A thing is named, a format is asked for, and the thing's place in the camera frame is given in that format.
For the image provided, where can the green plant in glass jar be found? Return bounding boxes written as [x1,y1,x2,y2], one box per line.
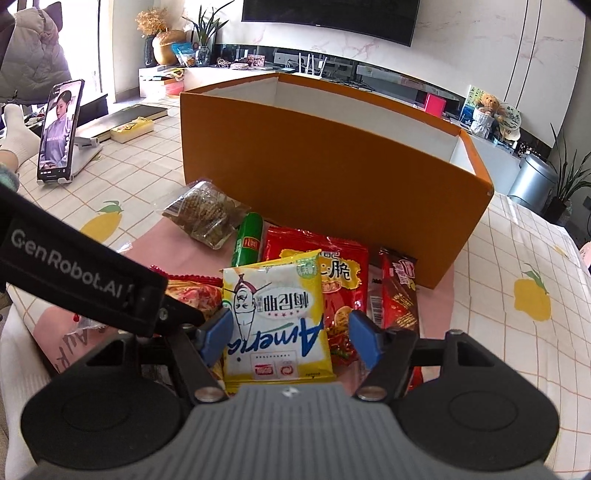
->
[182,0,236,65]

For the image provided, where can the black smartphone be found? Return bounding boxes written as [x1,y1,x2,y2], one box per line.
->
[37,79,86,182]

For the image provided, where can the lemon print tablecloth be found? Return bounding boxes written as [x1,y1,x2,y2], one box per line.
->
[0,97,591,480]

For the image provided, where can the red chip packet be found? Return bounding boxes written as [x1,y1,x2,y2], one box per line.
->
[261,226,370,370]

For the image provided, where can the white router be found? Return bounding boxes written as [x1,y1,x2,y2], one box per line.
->
[293,52,331,77]

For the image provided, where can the grey padded coat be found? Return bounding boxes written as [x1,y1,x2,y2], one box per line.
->
[0,2,70,104]

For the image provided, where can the blue picture card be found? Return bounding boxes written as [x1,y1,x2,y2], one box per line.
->
[462,84,485,125]

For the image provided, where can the orange cardboard box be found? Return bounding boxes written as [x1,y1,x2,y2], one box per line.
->
[180,71,495,291]

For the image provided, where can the gold round vase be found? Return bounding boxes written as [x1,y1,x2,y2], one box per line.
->
[152,28,188,66]

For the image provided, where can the red noodle snack packet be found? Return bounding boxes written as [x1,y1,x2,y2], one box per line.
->
[161,274,227,384]

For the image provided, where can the silver trash can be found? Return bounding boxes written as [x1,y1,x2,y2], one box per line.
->
[508,152,559,213]

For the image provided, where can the black notebook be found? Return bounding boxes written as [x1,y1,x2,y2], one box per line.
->
[95,104,169,139]

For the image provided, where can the person's socked foot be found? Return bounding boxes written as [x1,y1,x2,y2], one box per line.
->
[0,105,42,174]

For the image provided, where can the green sausage stick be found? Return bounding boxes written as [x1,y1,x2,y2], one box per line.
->
[231,212,264,268]

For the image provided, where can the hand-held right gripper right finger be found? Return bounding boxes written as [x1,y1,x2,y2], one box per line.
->
[348,311,511,403]

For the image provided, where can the round hand fan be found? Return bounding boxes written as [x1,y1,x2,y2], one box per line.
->
[501,108,522,141]

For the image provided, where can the brown teddy bear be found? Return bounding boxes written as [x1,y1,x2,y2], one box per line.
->
[473,92,504,137]

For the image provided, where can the white phone stand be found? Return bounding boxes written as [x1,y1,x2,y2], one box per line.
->
[39,134,103,186]

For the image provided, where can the black wall television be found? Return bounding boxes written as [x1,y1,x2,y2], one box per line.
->
[241,0,421,47]

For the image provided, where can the dark red wafer packet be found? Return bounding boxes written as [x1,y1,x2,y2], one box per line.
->
[367,247,423,384]

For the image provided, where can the tall potted leaf plant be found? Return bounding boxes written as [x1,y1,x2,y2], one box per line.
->
[542,124,591,227]

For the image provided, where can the yellow and white snack packet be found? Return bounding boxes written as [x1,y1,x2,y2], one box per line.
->
[221,249,337,393]

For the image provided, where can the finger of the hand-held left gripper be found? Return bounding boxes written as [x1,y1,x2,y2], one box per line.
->
[157,288,206,329]

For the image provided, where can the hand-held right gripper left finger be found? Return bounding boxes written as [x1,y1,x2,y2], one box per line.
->
[60,307,236,405]

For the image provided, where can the dried yellow flowers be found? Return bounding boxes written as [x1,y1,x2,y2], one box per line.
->
[135,7,169,36]

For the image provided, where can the yellow tissue pack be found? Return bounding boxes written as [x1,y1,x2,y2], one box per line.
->
[110,116,154,143]

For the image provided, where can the blue snack bag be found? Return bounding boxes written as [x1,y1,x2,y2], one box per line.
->
[172,42,197,65]

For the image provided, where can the clear bag of brown snacks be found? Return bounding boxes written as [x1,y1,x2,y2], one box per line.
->
[161,180,242,251]

